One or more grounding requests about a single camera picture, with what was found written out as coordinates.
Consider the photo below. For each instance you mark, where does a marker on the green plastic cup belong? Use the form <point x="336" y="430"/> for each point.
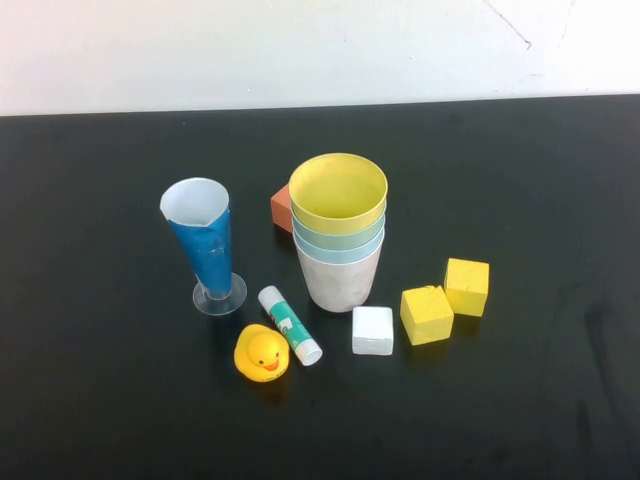
<point x="340" y="240"/>

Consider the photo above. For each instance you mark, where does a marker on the blue plastic cup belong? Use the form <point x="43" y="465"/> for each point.
<point x="340" y="256"/>

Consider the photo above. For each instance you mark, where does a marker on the yellow plastic cup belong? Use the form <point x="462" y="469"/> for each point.
<point x="340" y="220"/>

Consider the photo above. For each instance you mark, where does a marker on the pink plastic cup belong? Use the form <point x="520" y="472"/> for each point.
<point x="340" y="285"/>

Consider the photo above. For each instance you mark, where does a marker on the orange-red cube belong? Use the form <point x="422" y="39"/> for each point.
<point x="281" y="210"/>

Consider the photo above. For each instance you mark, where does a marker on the white green glue stick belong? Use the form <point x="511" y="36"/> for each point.
<point x="287" y="325"/>

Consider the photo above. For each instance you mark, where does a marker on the white block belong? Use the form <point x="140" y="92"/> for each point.
<point x="372" y="330"/>

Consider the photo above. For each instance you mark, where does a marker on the blue-taped conical measuring glass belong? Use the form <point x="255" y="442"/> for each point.
<point x="205" y="250"/>

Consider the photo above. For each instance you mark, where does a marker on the yellow rubber duck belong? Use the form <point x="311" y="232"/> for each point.
<point x="260" y="355"/>

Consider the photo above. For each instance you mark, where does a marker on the yellow cube with chipped edge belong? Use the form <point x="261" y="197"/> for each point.
<point x="427" y="317"/>

